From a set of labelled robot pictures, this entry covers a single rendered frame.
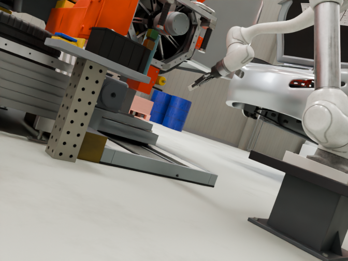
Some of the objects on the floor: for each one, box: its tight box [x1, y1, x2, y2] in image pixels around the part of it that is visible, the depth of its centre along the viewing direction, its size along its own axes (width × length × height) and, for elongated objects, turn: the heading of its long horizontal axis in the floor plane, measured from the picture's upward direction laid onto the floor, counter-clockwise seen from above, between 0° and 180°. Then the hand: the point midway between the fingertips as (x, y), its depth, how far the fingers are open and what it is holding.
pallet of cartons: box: [129, 95, 154, 122], centre depth 856 cm, size 134×97×47 cm
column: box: [45, 57, 108, 163], centre depth 157 cm, size 10×10×42 cm
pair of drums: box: [149, 90, 192, 132], centre depth 957 cm, size 68×110×81 cm, turn 142°
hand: (192, 86), depth 222 cm, fingers closed
